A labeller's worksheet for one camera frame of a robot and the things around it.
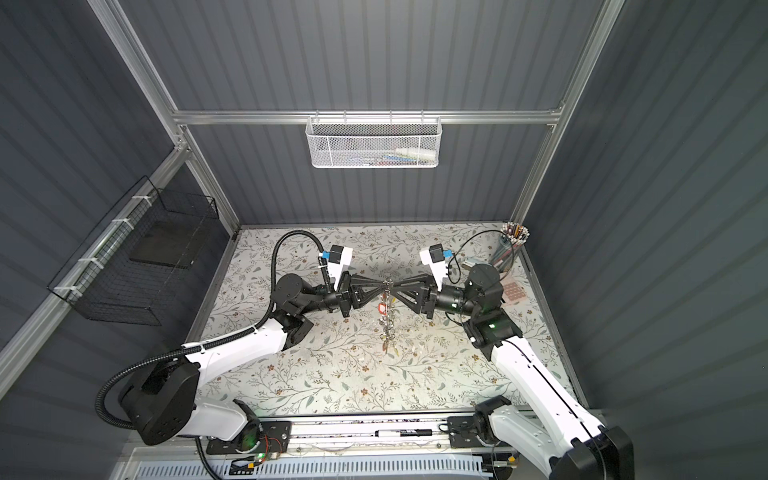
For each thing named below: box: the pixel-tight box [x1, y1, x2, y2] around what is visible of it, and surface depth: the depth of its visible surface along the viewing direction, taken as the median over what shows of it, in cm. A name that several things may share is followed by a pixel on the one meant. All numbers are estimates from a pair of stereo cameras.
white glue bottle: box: [395, 147, 437, 161], surface depth 93 cm
